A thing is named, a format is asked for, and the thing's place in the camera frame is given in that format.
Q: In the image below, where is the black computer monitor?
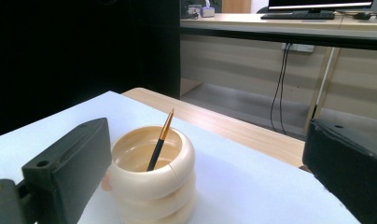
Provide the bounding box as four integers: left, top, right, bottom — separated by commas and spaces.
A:
267, 0, 374, 13

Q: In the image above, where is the cream ringed brush holder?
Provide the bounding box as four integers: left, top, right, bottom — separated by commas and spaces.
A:
102, 125, 198, 224

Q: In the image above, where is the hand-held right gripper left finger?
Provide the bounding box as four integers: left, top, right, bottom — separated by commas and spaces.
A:
21, 117, 113, 224

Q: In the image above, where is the wooden table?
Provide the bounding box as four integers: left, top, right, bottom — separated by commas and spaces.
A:
122, 87, 312, 172

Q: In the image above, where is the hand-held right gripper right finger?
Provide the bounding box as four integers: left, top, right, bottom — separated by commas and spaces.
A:
302, 119, 377, 224

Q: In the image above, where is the small pale box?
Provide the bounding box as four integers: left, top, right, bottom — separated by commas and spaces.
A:
200, 6, 216, 18

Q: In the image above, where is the black cable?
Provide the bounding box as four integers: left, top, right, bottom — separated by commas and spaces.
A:
279, 43, 293, 135
270, 43, 288, 133

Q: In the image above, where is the black computer mouse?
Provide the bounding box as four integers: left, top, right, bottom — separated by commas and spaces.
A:
353, 12, 372, 21

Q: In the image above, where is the thin black gold brush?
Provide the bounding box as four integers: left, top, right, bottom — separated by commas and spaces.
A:
146, 107, 175, 173

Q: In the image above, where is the white wall socket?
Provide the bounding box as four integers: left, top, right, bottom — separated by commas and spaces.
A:
281, 43, 315, 53

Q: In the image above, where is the long beige desk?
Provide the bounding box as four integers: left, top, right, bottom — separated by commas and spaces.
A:
179, 12, 377, 136

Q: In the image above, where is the black curtain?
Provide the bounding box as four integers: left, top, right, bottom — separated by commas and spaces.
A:
0, 0, 181, 140

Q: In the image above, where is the black keyboard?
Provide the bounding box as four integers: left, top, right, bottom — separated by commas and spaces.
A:
259, 11, 336, 21

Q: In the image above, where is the white table mat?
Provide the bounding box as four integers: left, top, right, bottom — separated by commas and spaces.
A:
0, 91, 362, 224

